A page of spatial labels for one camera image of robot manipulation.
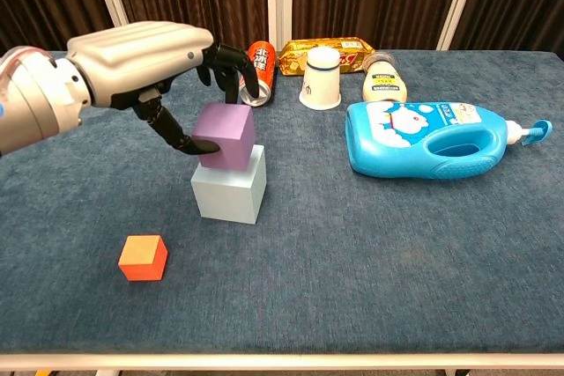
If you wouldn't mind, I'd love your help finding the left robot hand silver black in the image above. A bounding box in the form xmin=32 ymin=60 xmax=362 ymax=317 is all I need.
xmin=65 ymin=20 xmax=261 ymax=157

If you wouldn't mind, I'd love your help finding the purple cube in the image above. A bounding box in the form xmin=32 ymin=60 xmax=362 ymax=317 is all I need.
xmin=191 ymin=102 xmax=256 ymax=171

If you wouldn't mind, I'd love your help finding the small orange cube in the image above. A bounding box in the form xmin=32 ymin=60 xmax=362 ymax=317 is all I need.
xmin=117 ymin=234 xmax=169 ymax=283

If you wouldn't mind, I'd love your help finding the orange soda can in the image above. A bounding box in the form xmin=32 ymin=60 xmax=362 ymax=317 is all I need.
xmin=240 ymin=40 xmax=278 ymax=107

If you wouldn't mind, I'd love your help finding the gold snack package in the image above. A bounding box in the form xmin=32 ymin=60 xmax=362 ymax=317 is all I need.
xmin=278 ymin=37 xmax=376 ymax=77

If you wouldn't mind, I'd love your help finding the light blue cube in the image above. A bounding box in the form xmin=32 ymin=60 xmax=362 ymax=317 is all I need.
xmin=190 ymin=144 xmax=268 ymax=225

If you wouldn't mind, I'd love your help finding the white paper cup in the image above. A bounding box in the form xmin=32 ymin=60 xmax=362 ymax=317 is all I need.
xmin=298 ymin=46 xmax=343 ymax=111

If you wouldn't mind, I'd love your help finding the cream mayonnaise squeeze bottle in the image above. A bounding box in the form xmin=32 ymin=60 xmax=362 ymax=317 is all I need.
xmin=361 ymin=52 xmax=409 ymax=104

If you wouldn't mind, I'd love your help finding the blue table mat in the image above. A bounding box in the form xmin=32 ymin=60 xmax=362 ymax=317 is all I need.
xmin=0 ymin=49 xmax=564 ymax=355

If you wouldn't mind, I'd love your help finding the blue detergent bottle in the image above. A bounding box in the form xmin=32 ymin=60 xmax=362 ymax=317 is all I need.
xmin=345 ymin=100 xmax=554 ymax=180

